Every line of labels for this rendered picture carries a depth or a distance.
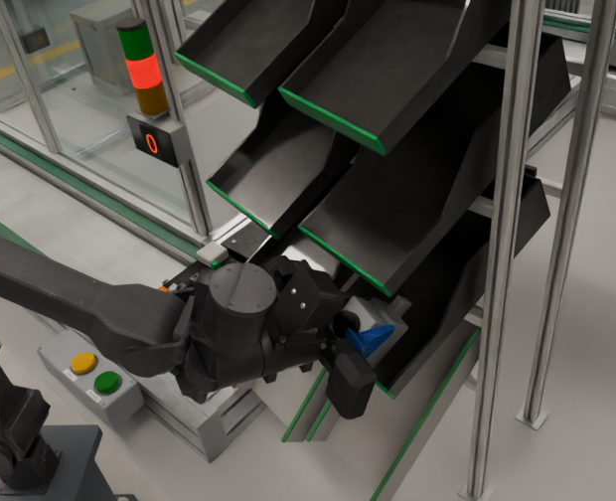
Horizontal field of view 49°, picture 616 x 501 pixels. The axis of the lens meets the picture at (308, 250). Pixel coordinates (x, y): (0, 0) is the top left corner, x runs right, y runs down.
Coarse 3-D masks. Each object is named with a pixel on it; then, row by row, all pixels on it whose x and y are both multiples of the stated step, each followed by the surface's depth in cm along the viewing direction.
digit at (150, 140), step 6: (144, 126) 119; (144, 132) 120; (150, 132) 119; (144, 138) 121; (150, 138) 120; (156, 138) 118; (150, 144) 121; (156, 144) 120; (150, 150) 122; (156, 150) 121; (156, 156) 122; (162, 156) 121
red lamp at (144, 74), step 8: (152, 56) 111; (128, 64) 111; (136, 64) 110; (144, 64) 110; (152, 64) 111; (136, 72) 111; (144, 72) 111; (152, 72) 112; (136, 80) 112; (144, 80) 112; (152, 80) 113; (160, 80) 114
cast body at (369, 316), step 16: (352, 304) 71; (368, 304) 72; (384, 304) 74; (400, 304) 72; (336, 320) 70; (352, 320) 69; (368, 320) 69; (384, 320) 71; (400, 320) 73; (336, 336) 71; (400, 336) 73; (384, 352) 73
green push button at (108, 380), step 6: (108, 372) 111; (114, 372) 111; (96, 378) 110; (102, 378) 110; (108, 378) 110; (114, 378) 110; (96, 384) 109; (102, 384) 109; (108, 384) 109; (114, 384) 109; (96, 390) 109; (102, 390) 108; (108, 390) 109
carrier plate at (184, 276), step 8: (192, 264) 130; (200, 264) 130; (224, 264) 129; (184, 272) 128; (192, 272) 128; (176, 280) 127; (184, 280) 127; (168, 288) 125; (184, 360) 111; (176, 368) 113
